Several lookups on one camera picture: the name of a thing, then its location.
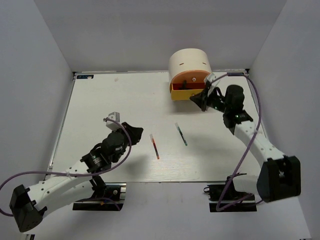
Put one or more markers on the orange cap black highlighter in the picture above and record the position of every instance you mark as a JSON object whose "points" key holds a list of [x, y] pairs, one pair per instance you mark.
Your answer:
{"points": [[190, 86]]}

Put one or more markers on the green cap black highlighter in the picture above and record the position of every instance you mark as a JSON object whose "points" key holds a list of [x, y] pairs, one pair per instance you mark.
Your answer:
{"points": [[184, 85]]}

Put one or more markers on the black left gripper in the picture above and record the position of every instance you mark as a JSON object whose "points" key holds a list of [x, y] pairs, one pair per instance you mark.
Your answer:
{"points": [[136, 133]]}

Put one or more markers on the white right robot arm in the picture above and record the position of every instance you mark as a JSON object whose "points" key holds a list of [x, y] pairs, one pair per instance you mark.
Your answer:
{"points": [[280, 175]]}

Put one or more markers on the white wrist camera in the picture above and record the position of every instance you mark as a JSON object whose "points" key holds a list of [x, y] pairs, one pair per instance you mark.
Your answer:
{"points": [[209, 79], [113, 121]]}

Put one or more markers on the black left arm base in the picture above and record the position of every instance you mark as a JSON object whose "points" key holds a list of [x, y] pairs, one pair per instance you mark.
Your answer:
{"points": [[111, 199]]}

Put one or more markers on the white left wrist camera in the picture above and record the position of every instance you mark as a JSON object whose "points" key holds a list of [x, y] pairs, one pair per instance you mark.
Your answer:
{"points": [[113, 121]]}

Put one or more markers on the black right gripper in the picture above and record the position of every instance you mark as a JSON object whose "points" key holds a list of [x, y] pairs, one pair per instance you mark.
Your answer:
{"points": [[202, 99]]}

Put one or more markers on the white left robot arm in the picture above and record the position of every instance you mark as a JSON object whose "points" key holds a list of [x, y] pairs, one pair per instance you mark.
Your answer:
{"points": [[30, 205]]}

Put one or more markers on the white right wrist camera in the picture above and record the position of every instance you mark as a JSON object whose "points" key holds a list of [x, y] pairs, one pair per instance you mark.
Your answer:
{"points": [[209, 79]]}

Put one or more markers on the cream round drawer cabinet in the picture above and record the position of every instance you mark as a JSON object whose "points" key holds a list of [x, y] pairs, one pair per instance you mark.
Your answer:
{"points": [[191, 65]]}

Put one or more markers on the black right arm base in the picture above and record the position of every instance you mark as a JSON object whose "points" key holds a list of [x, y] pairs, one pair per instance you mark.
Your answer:
{"points": [[214, 191]]}

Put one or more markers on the green ink pen refill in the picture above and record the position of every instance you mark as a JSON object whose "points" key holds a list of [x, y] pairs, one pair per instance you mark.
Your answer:
{"points": [[181, 134]]}

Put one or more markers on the red ink pen refill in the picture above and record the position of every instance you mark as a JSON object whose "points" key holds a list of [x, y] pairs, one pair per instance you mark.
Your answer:
{"points": [[154, 146]]}

